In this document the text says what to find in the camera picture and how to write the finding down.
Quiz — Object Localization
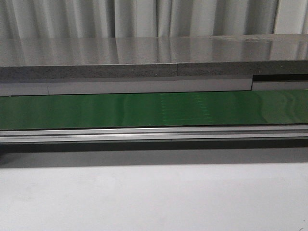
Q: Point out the grey rear conveyor guard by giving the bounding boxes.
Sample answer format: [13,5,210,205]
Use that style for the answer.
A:
[0,74,308,96]

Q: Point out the aluminium front conveyor rail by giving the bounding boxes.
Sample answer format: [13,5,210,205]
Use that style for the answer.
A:
[0,125,308,144]

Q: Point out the white pleated curtain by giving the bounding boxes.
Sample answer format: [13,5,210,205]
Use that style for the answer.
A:
[0,0,308,39]

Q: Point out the green conveyor belt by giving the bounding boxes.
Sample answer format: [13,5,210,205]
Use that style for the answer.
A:
[0,90,308,130]

